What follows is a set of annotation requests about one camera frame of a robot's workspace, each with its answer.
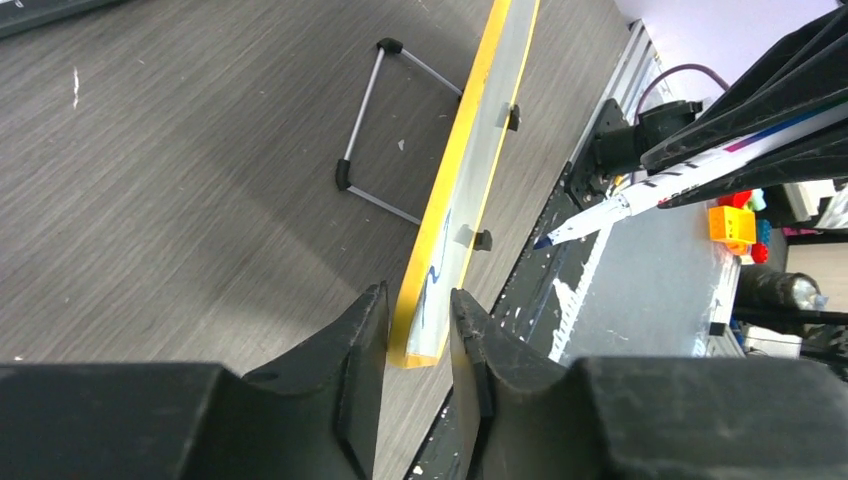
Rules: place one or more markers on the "yellow framed whiteboard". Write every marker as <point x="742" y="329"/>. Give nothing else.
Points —
<point x="453" y="213"/>

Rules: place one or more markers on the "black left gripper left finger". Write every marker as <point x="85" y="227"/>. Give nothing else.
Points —
<point x="311" y="413"/>

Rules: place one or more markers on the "white toothed cable rail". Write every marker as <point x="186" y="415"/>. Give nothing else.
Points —
<point x="571" y="299"/>

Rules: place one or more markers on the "white blue marker pen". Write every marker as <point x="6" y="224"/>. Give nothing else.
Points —
<point x="692" y="173"/>

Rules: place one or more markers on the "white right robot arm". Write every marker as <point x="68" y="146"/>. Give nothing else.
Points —
<point x="620" y="151"/>

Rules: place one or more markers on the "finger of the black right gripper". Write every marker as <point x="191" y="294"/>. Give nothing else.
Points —
<point x="822" y="155"/>
<point x="802" y="71"/>

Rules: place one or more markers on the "metal whiteboard stand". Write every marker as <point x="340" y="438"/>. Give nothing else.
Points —
<point x="383" y="132"/>

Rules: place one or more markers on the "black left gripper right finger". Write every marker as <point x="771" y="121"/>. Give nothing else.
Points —
<point x="524" y="416"/>

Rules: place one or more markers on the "orange yellow toy block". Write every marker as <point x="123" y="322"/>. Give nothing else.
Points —
<point x="733" y="227"/>

